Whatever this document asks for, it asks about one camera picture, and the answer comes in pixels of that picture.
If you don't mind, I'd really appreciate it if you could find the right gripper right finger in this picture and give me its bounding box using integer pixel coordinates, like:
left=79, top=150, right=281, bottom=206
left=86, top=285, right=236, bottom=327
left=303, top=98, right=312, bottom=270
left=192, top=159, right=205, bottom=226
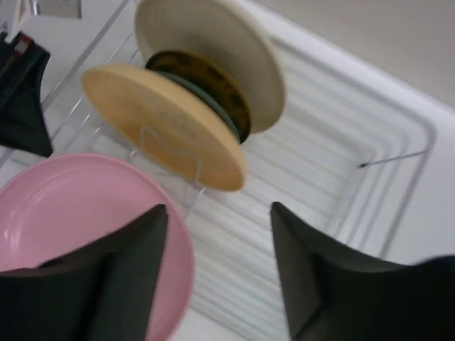
left=270, top=202, right=454, bottom=340

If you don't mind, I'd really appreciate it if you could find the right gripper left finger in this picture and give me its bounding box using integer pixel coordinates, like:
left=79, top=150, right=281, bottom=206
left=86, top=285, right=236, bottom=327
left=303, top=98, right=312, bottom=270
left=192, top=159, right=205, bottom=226
left=1, top=204, right=168, bottom=340

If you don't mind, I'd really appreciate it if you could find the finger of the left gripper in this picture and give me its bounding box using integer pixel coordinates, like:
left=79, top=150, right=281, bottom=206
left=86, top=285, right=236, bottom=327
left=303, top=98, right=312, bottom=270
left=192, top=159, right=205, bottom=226
left=1, top=32, right=53, bottom=157

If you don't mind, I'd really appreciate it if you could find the pink plastic plate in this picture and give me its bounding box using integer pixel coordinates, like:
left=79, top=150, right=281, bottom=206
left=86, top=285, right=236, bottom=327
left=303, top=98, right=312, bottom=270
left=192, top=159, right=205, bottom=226
left=1, top=153, right=195, bottom=340

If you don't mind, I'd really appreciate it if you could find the green patterned small plate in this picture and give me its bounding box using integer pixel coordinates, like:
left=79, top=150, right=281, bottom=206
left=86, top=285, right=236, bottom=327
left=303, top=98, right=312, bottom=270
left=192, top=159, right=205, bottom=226
left=157, top=71, right=243, bottom=144

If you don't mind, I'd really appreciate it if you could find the yellow black patterned plate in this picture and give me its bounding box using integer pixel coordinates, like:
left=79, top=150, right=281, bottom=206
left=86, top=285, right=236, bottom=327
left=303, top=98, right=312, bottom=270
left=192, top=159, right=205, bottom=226
left=145, top=50, right=251, bottom=143

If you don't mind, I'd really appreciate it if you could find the beige plastic plate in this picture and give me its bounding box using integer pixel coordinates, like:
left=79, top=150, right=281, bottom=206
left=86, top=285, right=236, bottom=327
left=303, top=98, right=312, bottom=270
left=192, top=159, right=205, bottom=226
left=134, top=1, right=286, bottom=133

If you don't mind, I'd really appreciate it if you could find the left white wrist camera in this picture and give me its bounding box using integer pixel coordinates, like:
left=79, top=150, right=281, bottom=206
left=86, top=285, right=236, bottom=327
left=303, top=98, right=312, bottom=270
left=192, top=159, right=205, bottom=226
left=1, top=0, right=82, bottom=43

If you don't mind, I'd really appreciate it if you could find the white wire dish rack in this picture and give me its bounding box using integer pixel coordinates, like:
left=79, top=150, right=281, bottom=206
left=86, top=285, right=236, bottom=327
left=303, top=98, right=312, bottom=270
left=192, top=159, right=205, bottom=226
left=0, top=0, right=437, bottom=341

